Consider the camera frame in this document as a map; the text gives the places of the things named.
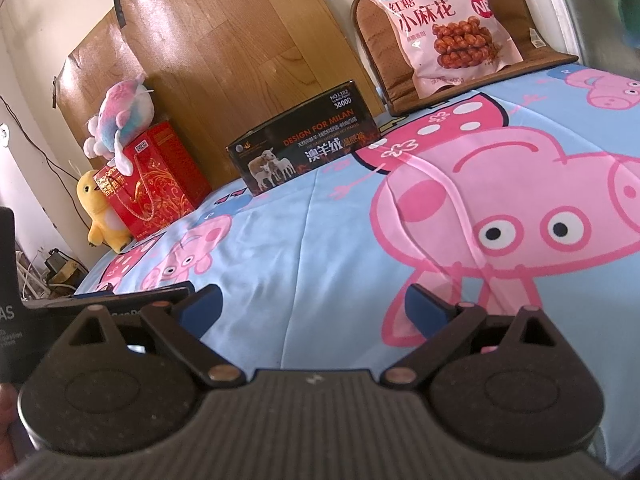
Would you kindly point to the black tape strip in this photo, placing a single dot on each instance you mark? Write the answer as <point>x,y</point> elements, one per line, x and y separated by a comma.
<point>119,7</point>

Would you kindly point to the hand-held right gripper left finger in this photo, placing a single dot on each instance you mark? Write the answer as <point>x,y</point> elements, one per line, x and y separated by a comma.
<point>201,306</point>

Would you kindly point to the brown seat cushion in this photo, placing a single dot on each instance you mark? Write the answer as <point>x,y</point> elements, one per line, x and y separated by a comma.
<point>385,60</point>

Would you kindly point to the white round wall fixture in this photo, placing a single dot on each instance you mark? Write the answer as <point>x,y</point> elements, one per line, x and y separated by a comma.
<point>4,135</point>

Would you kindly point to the black printed box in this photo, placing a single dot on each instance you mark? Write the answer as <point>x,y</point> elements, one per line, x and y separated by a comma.
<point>310,145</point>

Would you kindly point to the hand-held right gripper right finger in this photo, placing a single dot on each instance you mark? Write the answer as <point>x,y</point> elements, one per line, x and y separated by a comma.
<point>425,310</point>

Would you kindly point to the wooden headboard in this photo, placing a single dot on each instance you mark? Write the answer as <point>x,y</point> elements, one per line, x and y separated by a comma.
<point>225,50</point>

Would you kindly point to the large pink snack bag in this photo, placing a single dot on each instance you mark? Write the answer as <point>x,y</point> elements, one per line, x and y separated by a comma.
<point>440,20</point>

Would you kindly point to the printed blue pink blanket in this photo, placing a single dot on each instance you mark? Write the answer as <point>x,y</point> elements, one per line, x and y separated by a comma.
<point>325,260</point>

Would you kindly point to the yellow plush duck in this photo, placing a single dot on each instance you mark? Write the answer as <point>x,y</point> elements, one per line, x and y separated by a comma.
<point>100,210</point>

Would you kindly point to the small dark box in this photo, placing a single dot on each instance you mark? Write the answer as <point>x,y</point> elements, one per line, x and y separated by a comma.
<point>62,267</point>

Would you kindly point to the red gift bag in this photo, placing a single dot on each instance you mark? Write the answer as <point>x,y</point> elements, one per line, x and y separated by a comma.
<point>160,180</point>

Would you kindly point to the pastel plush toy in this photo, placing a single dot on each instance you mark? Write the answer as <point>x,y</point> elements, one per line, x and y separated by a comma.
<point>125,110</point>

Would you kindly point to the person's left hand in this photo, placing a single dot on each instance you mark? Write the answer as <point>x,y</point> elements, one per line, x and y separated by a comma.
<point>7,415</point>

